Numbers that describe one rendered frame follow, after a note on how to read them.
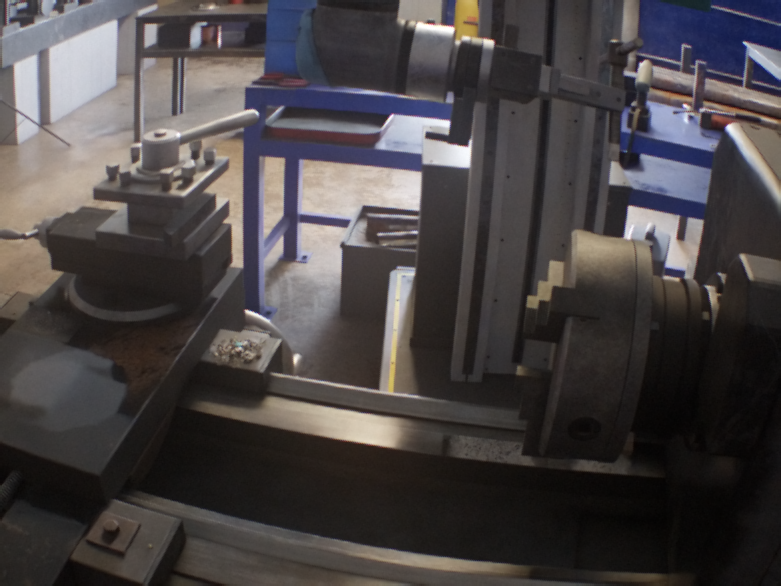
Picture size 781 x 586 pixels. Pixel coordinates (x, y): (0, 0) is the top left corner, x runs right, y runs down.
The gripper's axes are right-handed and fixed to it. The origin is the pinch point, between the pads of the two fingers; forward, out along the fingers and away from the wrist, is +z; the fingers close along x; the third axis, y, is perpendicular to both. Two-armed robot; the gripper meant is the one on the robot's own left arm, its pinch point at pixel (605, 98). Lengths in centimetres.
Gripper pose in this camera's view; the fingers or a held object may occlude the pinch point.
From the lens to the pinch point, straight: 93.0
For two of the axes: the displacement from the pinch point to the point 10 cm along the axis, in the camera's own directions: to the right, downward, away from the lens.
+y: 1.6, -9.7, -1.8
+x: 0.9, -1.6, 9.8
